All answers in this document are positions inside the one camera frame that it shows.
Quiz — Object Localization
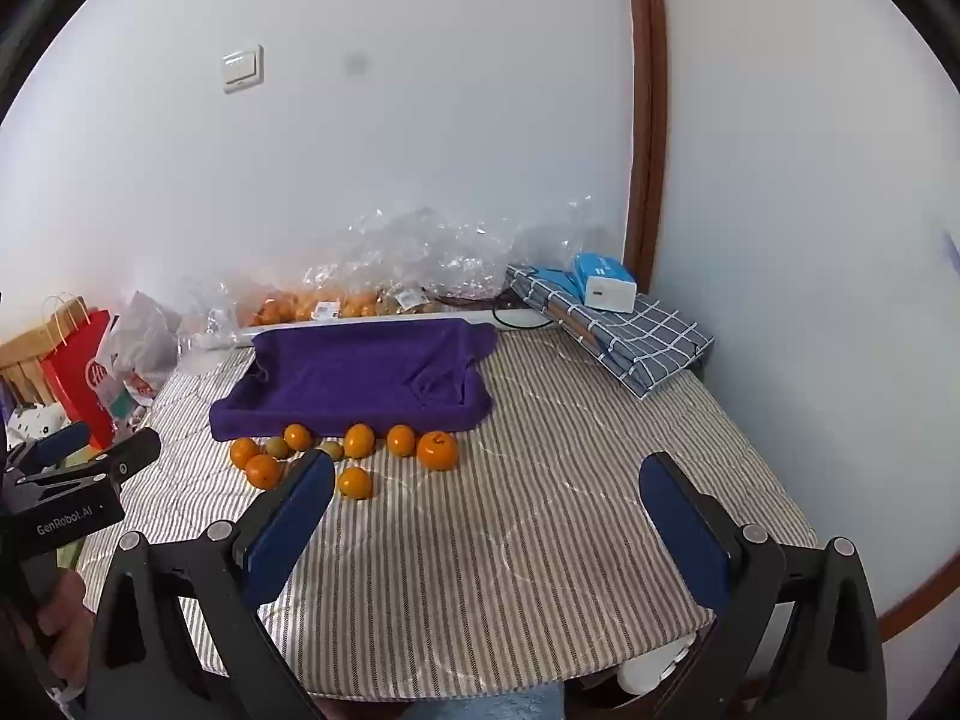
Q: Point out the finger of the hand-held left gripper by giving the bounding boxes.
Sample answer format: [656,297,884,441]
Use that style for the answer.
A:
[7,422,92,470]
[15,427,163,500]

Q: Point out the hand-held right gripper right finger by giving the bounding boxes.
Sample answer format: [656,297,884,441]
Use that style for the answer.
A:
[639,452,888,720]

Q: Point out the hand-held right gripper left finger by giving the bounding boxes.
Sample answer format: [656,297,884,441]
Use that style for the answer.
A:
[88,452,337,720]

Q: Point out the purple towel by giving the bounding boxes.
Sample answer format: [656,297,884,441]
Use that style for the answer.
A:
[208,317,498,443]

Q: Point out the large orange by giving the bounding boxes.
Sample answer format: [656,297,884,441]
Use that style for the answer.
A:
[416,430,460,473]

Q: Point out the person's left hand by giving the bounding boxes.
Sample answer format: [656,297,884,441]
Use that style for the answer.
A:
[36,568,98,665]

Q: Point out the black and white toy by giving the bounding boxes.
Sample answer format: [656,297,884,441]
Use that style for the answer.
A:
[7,401,65,443]

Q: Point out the red paper shopping bag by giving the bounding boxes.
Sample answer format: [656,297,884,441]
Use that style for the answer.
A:
[39,296,121,451]

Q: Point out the wooden rack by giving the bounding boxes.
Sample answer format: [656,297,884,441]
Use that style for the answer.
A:
[0,322,68,421]

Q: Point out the white plastic bag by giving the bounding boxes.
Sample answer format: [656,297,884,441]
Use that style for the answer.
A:
[97,291,181,421]

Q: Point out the white object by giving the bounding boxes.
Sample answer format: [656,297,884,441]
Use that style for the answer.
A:
[615,634,698,697]

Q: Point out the striped cloth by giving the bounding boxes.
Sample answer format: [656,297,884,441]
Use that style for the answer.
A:
[75,319,820,700]

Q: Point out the crumpled clear plastic bag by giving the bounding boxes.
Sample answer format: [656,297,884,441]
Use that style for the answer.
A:
[176,274,260,350]

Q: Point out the clear bag of oranges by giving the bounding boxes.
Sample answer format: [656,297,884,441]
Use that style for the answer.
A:
[247,240,383,327]

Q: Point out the person's blue jeans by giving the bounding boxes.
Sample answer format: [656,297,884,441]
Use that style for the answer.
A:
[311,685,565,720]

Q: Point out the brown wooden trim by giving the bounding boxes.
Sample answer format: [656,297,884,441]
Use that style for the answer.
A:
[876,561,960,646]

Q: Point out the clear bag of brown produce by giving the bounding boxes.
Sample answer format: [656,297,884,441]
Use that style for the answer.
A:
[371,206,518,316]

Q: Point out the blue and white box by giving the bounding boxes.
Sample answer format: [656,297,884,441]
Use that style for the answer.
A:
[574,251,638,314]

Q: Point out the blue packet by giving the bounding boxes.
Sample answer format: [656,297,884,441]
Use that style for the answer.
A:
[534,266,584,297]

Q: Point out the black cable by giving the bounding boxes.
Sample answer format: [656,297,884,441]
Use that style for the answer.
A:
[435,292,563,332]

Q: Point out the white light switch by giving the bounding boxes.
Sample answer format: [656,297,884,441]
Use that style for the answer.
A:
[221,43,265,95]

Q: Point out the brown wooden door frame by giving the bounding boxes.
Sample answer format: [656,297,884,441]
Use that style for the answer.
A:
[624,0,670,293]

